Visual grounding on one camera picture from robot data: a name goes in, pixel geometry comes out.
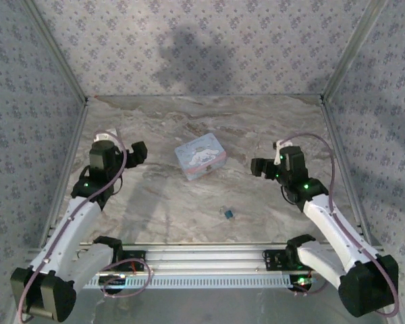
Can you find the small blue padlock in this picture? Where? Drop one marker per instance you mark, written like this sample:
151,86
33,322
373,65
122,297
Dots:
228,214

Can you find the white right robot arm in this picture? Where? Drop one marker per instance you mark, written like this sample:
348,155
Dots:
337,236

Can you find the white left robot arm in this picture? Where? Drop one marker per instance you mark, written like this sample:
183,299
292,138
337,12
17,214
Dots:
64,243

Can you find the pastel cartoon bunny tin box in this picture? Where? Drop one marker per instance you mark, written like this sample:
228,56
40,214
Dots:
202,158

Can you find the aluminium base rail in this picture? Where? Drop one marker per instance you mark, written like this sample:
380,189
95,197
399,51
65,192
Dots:
202,266

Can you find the aluminium frame post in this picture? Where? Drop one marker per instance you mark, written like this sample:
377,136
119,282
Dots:
354,47
55,50

